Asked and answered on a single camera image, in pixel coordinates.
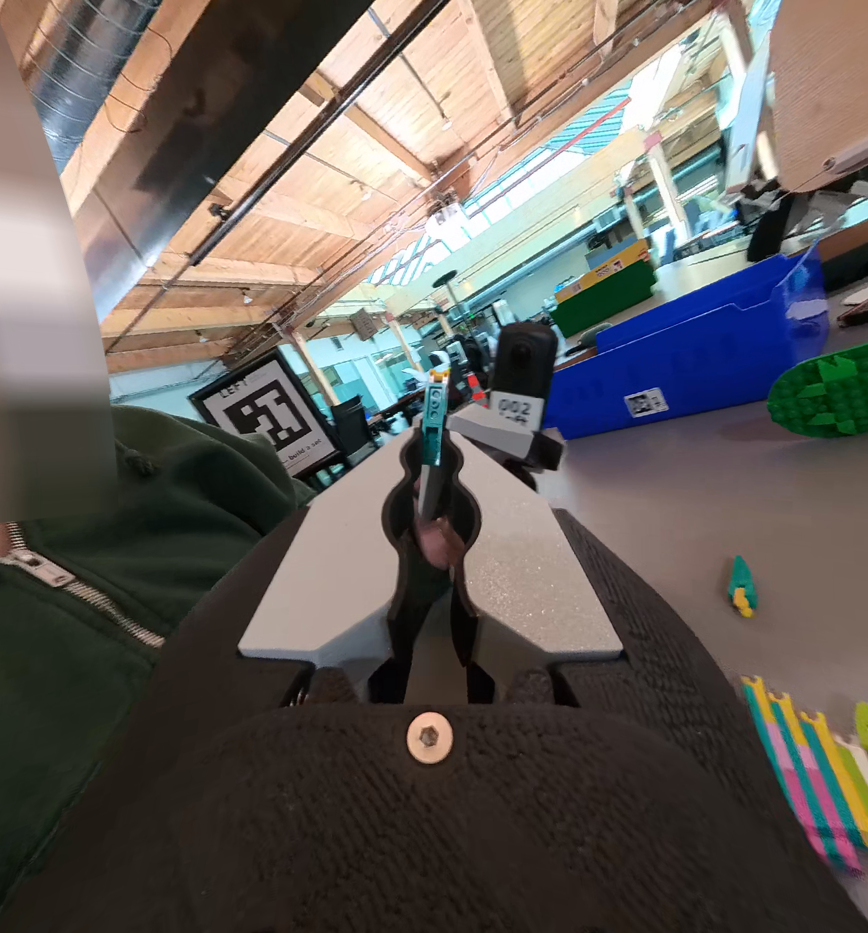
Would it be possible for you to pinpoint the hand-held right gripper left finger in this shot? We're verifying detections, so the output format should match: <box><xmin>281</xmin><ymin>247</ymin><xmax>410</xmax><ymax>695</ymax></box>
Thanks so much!
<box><xmin>239</xmin><ymin>426</ymin><xmax>422</xmax><ymax>704</ymax></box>

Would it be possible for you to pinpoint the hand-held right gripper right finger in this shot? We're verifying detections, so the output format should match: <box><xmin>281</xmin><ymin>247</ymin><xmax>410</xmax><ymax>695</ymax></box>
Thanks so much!
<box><xmin>445</xmin><ymin>432</ymin><xmax>625</xmax><ymax>704</ymax></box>

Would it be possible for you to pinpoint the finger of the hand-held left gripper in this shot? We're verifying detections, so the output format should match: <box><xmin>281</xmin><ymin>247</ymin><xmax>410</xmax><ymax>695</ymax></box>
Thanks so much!
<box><xmin>449</xmin><ymin>407</ymin><xmax>537</xmax><ymax>465</ymax></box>

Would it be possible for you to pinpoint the small teal yellow lego piece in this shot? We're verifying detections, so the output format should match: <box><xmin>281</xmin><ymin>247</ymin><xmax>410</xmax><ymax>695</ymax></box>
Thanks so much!
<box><xmin>729</xmin><ymin>555</ymin><xmax>760</xmax><ymax>619</ymax></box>

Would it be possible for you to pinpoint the green lego plate assembly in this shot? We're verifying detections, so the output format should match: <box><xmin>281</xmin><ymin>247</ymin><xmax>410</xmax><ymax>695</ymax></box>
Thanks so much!
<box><xmin>767</xmin><ymin>334</ymin><xmax>868</xmax><ymax>440</ymax></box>

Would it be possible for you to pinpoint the striped colourful lego assembly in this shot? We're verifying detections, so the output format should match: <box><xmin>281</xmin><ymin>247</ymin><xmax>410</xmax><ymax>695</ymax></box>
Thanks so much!
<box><xmin>740</xmin><ymin>674</ymin><xmax>868</xmax><ymax>873</ymax></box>

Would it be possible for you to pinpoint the person's left hand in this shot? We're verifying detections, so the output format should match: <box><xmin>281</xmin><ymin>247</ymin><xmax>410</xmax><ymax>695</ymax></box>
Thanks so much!
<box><xmin>415</xmin><ymin>516</ymin><xmax>457</xmax><ymax>571</ymax></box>

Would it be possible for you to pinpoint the green plastic bin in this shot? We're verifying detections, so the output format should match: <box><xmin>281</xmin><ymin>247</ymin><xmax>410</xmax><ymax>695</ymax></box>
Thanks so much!
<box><xmin>553</xmin><ymin>261</ymin><xmax>658</xmax><ymax>338</ymax></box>

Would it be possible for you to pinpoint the black floor lamp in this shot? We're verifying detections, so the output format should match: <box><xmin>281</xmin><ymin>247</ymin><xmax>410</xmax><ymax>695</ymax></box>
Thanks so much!
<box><xmin>432</xmin><ymin>268</ymin><xmax>472</xmax><ymax>345</ymax></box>

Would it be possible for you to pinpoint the yellow cardboard box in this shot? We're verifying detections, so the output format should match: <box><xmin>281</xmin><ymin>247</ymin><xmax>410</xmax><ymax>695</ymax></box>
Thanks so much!
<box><xmin>555</xmin><ymin>239</ymin><xmax>652</xmax><ymax>304</ymax></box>

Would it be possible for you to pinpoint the black office chair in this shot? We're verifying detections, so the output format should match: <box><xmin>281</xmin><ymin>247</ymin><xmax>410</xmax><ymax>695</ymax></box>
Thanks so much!
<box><xmin>330</xmin><ymin>396</ymin><xmax>377</xmax><ymax>468</ymax></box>

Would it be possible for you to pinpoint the ceiling pendant lamp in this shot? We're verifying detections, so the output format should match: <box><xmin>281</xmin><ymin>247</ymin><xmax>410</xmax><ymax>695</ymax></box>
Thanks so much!
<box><xmin>427</xmin><ymin>200</ymin><xmax>469</xmax><ymax>239</ymax></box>

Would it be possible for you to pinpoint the blue plastic bin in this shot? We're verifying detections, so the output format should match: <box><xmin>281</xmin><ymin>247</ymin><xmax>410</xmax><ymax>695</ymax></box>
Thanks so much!
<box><xmin>543</xmin><ymin>244</ymin><xmax>831</xmax><ymax>441</ymax></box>

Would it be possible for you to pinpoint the framed black-white marker sign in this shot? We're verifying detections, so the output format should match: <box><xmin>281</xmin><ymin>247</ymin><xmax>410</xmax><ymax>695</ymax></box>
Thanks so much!
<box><xmin>188</xmin><ymin>348</ymin><xmax>347</xmax><ymax>479</ymax></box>

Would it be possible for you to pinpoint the dark green zip jacket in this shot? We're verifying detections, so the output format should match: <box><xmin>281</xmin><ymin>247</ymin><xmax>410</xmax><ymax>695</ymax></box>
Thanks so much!
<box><xmin>0</xmin><ymin>404</ymin><xmax>320</xmax><ymax>933</ymax></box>

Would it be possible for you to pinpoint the wooden desk with white legs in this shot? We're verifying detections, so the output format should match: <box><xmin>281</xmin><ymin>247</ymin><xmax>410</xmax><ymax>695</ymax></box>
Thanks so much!
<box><xmin>722</xmin><ymin>0</ymin><xmax>868</xmax><ymax>220</ymax></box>

